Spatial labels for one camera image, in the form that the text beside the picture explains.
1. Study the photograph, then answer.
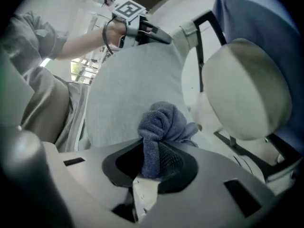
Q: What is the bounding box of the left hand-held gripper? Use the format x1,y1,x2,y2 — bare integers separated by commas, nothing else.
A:
104,0,172,49

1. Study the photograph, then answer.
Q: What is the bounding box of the bright window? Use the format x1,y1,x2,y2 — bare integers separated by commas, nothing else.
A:
70,57,100,85

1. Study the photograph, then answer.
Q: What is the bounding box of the cream chair with black frame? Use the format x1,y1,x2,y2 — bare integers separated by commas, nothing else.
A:
182,9,304,183

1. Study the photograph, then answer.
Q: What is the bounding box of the blue fabric cover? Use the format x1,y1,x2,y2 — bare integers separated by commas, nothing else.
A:
212,0,304,153

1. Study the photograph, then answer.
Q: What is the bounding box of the grey fabric chair back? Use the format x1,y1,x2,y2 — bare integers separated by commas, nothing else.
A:
85,20,205,150

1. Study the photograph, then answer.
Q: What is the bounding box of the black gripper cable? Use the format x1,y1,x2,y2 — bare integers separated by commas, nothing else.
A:
102,17,124,55

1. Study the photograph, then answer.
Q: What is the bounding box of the person's grey shirt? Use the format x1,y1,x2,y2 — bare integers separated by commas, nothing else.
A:
1,11,92,153

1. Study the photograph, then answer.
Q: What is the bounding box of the blue-grey terry cloth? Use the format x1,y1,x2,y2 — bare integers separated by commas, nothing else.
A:
137,101,199,179

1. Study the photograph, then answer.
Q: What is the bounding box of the person's left forearm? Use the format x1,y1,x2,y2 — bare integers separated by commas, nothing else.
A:
56,20,127,59

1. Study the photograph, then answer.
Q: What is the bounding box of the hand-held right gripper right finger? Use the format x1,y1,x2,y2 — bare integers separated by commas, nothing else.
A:
139,141,281,228

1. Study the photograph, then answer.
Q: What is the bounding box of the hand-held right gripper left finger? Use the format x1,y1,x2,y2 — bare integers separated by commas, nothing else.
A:
58,138,145,224

